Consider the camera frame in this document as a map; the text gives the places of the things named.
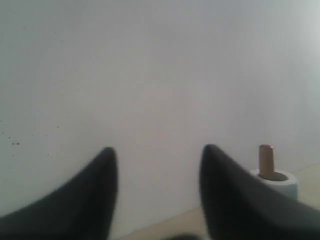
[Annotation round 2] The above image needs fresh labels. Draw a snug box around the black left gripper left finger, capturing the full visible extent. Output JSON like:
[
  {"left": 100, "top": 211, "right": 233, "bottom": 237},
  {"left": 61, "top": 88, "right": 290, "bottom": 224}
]
[{"left": 0, "top": 147, "right": 118, "bottom": 240}]

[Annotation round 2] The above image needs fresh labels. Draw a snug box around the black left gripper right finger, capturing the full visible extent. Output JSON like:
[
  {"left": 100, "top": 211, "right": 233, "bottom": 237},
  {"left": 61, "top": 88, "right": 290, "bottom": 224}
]
[{"left": 199, "top": 144, "right": 320, "bottom": 240}]

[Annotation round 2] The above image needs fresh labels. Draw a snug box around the white printed paper towel roll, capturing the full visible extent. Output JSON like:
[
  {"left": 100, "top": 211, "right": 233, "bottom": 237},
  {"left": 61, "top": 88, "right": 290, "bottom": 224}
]
[{"left": 250, "top": 169, "right": 299, "bottom": 200}]

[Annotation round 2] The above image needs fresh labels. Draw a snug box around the wooden paper towel holder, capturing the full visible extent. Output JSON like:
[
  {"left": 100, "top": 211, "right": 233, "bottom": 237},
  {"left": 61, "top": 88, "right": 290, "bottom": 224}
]
[{"left": 259, "top": 144, "right": 275, "bottom": 181}]

